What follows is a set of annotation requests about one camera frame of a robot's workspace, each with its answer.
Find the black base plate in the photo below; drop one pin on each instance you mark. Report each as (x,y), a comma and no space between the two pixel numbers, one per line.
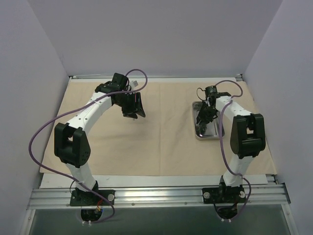
(82,198)
(220,195)

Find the right side aluminium rail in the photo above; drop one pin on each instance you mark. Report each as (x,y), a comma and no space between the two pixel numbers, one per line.
(266,190)

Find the stainless steel instrument tray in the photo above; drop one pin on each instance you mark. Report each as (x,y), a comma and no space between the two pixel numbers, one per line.
(210,132)

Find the front aluminium rail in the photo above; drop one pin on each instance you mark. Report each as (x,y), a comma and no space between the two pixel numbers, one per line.
(59,198)

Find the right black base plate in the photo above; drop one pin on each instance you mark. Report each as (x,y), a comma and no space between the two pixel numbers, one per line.
(220,195)

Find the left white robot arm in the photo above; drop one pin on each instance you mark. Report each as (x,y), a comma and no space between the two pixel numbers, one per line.
(71,143)

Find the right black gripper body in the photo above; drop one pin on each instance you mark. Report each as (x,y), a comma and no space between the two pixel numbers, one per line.
(207,111)

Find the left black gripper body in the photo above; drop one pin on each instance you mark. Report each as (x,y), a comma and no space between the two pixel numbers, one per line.
(130,105)

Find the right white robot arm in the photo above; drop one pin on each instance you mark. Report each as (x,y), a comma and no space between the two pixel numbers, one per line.
(247,137)

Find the back aluminium rail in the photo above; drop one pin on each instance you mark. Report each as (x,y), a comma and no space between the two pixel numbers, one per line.
(103,76)

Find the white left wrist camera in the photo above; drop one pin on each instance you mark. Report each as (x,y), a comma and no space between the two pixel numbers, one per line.
(133,84)

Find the aluminium rail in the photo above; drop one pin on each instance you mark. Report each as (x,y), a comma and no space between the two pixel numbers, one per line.
(266,190)
(59,198)
(103,76)

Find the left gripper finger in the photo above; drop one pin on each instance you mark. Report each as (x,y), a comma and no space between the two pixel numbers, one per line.
(131,115)
(139,106)

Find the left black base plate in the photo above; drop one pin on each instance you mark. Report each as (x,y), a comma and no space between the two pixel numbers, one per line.
(82,198)

